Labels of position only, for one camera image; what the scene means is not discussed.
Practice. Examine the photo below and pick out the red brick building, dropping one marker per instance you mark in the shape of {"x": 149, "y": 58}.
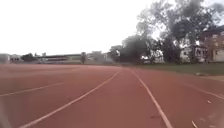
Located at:
{"x": 217, "y": 41}

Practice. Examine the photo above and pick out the white building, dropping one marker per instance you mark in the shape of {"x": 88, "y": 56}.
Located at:
{"x": 186, "y": 54}

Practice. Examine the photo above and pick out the round dark tree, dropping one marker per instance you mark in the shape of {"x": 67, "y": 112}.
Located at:
{"x": 133, "y": 50}

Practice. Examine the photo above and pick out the grandstand with slanted roof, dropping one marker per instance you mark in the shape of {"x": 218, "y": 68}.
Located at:
{"x": 60, "y": 57}

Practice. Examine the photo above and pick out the red running track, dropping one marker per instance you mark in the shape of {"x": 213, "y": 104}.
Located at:
{"x": 113, "y": 100}

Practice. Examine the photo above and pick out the group of tall trees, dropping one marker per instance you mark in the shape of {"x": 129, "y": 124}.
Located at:
{"x": 186, "y": 23}

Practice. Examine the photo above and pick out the grass strip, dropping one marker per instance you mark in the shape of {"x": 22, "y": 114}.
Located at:
{"x": 186, "y": 68}

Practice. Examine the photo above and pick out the small dark tree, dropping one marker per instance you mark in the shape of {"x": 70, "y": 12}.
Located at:
{"x": 83, "y": 57}

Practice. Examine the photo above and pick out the low distant buildings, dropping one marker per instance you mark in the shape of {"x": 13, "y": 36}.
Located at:
{"x": 4, "y": 58}

